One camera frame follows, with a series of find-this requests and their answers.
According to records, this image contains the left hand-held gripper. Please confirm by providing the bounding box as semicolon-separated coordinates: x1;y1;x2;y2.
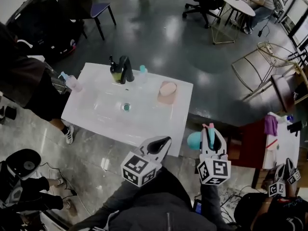
120;136;172;187

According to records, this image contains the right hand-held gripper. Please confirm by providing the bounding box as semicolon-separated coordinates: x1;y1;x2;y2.
197;128;231;185

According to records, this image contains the teal spray bottle pink trigger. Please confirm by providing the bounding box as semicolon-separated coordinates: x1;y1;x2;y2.
187;123;218;151

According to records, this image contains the person's right forearm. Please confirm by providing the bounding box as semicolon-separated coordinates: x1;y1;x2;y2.
199;183;233;228

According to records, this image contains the person's left forearm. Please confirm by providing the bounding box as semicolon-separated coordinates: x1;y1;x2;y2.
96;167;193;226

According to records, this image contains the clear bottle teal cap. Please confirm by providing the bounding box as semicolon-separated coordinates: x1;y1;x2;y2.
137;64;149;84

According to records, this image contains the olive glass pump bottle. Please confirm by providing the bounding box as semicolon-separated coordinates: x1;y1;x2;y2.
109;54;122;83

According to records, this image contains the pink pump bottle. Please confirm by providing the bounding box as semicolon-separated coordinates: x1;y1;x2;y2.
58;71;84;92

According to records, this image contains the white washbasin on dark stand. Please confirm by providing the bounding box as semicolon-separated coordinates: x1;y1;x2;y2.
61;62;194;157

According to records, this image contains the purple cloth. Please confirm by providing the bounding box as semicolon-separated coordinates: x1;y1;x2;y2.
264;114;279;137

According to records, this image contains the blue-screen device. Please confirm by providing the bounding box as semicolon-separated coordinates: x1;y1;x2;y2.
193;198;203;214

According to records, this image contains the person's torso in black jacket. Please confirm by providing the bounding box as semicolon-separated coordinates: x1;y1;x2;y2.
72;196;227;231

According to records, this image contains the black device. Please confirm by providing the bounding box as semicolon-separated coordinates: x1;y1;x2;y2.
287;120;303;137

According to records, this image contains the black faucet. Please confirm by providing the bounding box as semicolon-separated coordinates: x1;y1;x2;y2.
119;55;135;85

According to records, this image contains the wooden chair dark seat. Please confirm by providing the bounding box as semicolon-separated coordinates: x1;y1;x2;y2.
270;64;308;113

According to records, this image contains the black office chair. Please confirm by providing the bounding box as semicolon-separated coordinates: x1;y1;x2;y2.
182;0;225;29

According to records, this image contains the grey chair purple seat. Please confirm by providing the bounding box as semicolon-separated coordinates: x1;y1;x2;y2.
57;0;117;41

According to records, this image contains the large black machine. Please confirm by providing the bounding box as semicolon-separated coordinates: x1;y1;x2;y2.
6;0;84;62

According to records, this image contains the gold wire chair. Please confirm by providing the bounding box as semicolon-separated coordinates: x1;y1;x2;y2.
231;41;304;101

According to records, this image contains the gold wire frame stand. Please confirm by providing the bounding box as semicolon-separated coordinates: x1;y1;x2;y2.
211;1;244;45

